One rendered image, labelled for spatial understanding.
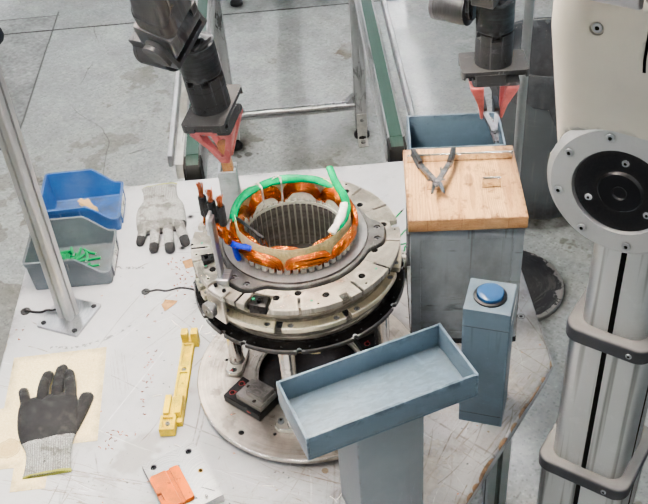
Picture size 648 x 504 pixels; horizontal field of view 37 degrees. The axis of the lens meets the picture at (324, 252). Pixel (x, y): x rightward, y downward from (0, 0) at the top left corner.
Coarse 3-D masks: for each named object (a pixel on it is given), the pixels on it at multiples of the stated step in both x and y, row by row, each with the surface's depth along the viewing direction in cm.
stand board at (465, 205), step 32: (480, 160) 164; (512, 160) 163; (416, 192) 158; (448, 192) 158; (480, 192) 157; (512, 192) 156; (416, 224) 153; (448, 224) 153; (480, 224) 153; (512, 224) 153
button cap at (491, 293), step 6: (480, 288) 143; (486, 288) 143; (492, 288) 142; (498, 288) 142; (480, 294) 142; (486, 294) 142; (492, 294) 142; (498, 294) 141; (480, 300) 142; (486, 300) 141; (492, 300) 141; (498, 300) 141
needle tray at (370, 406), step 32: (384, 352) 133; (416, 352) 136; (448, 352) 134; (288, 384) 129; (320, 384) 132; (352, 384) 133; (384, 384) 132; (416, 384) 132; (448, 384) 126; (288, 416) 128; (320, 416) 129; (352, 416) 128; (384, 416) 124; (416, 416) 127; (320, 448) 123; (352, 448) 131; (384, 448) 131; (416, 448) 134; (352, 480) 137; (384, 480) 136; (416, 480) 139
